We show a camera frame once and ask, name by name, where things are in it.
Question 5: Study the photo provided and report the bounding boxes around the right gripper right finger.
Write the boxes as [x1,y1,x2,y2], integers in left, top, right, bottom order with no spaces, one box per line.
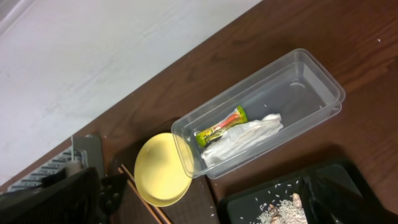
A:
[298,167,397,223]

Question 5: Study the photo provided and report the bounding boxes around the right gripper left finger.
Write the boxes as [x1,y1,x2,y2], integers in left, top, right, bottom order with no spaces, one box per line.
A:
[1,168,100,224]

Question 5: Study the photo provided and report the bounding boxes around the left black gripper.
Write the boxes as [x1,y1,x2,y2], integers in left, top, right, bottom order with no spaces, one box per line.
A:
[99,174,127,215]

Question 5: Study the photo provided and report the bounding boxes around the wooden chopstick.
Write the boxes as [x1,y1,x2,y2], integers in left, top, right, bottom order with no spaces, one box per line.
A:
[118,164,172,224]
[118,164,163,224]

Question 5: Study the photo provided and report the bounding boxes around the rice and food scraps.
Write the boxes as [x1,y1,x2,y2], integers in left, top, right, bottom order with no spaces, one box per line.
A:
[254,181,308,224]

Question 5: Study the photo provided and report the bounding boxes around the yellow plastic plate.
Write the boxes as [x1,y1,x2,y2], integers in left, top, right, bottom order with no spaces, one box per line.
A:
[134,133,192,207]

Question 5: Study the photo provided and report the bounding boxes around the white napkin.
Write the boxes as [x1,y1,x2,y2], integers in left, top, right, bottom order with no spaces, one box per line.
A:
[201,114,284,167]

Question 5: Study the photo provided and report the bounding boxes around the green yellow snack wrapper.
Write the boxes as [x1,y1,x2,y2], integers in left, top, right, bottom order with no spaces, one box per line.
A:
[195,106,248,147]

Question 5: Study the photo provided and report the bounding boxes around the white bowl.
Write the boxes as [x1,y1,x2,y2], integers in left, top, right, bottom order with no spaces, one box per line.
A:
[64,160,83,177]

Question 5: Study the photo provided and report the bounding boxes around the grey plastic dishwasher rack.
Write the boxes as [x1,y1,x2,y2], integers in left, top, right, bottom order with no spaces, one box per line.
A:
[0,134,106,224]

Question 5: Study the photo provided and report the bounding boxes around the black waste tray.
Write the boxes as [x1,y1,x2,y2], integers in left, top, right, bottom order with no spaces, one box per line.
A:
[217,159,381,223]

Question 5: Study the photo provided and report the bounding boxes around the clear plastic waste bin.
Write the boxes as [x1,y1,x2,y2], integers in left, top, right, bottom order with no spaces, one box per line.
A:
[171,49,346,179]

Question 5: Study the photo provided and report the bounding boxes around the dark brown serving tray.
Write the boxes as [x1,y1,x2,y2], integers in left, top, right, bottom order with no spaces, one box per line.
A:
[98,118,219,223]

